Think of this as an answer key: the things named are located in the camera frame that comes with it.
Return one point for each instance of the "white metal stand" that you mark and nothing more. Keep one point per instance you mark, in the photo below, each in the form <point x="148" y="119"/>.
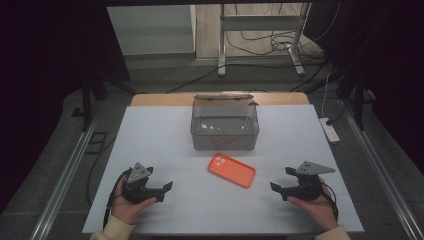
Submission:
<point x="260" y="22"/>

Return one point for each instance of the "black stand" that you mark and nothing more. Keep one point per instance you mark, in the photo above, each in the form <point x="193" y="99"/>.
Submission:
<point x="358" y="100"/>
<point x="87" y="100"/>

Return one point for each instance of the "aluminium rail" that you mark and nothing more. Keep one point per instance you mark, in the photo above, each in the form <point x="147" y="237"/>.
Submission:
<point x="383" y="170"/>
<point x="63" y="186"/>

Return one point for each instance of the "white topped wooden table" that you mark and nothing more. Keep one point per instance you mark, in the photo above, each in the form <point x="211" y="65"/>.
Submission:
<point x="160" y="99"/>

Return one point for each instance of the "transparent grey plastic box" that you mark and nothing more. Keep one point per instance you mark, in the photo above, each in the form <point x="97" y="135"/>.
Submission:
<point x="225" y="131"/>

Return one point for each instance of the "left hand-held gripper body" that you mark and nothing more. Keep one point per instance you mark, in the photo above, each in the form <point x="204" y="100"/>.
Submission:
<point x="136" y="186"/>

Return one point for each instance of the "black curtain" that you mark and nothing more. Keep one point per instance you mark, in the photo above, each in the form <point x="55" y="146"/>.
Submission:
<point x="393" y="66"/>
<point x="43" y="66"/>

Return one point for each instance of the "orange phone case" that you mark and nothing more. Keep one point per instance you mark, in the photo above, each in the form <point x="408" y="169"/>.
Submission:
<point x="233" y="171"/>

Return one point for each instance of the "person's right hand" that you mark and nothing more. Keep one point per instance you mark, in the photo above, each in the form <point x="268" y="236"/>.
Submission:
<point x="321" y="211"/>

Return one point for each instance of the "black floor bracket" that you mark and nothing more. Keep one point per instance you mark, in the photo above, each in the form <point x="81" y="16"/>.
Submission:
<point x="96" y="143"/>

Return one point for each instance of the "white power strip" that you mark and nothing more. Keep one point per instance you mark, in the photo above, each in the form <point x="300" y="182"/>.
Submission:
<point x="330" y="131"/>

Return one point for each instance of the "person's left hand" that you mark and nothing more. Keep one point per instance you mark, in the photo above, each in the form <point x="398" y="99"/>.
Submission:
<point x="125" y="211"/>

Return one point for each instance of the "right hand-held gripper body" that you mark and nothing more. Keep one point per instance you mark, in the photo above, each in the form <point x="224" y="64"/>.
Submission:
<point x="308" y="186"/>

